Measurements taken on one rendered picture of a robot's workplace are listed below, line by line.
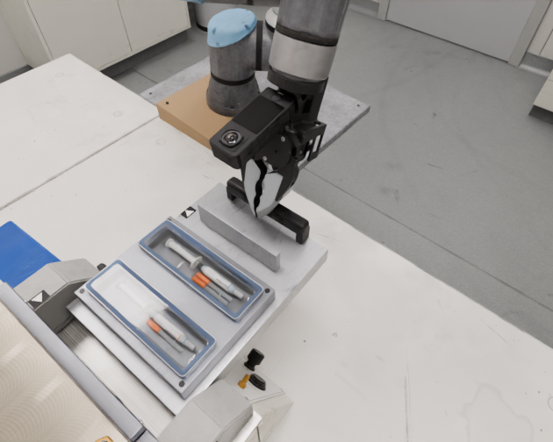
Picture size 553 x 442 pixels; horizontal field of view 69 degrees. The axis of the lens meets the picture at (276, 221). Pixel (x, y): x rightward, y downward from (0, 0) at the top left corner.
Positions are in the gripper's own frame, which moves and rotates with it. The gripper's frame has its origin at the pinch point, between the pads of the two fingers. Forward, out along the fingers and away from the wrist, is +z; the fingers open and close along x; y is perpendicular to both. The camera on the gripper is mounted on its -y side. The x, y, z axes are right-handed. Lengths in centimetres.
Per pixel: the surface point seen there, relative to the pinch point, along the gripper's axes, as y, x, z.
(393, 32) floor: 277, 91, 6
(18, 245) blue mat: -13, 48, 32
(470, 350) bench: 22.8, -36.2, 18.8
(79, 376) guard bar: -29.9, -3.2, 5.5
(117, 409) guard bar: -29.5, -8.4, 5.4
